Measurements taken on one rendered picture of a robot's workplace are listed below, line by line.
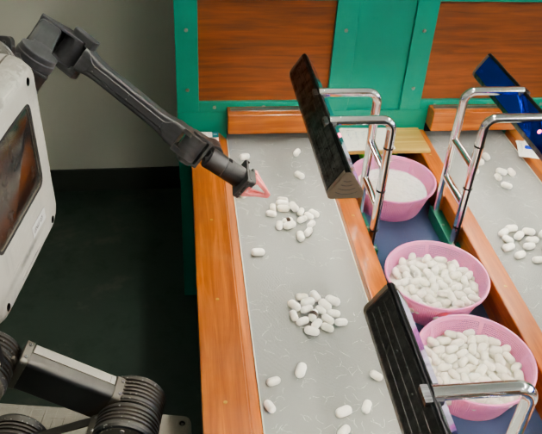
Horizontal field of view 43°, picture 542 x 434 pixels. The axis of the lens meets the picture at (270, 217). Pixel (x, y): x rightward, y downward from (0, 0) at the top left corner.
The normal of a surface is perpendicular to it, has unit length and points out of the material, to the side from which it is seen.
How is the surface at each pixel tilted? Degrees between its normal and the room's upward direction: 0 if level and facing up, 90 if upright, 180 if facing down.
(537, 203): 0
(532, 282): 0
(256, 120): 90
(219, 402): 0
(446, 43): 90
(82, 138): 90
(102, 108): 90
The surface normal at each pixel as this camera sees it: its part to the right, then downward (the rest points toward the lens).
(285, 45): 0.11, 0.60
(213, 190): 0.05, -0.80
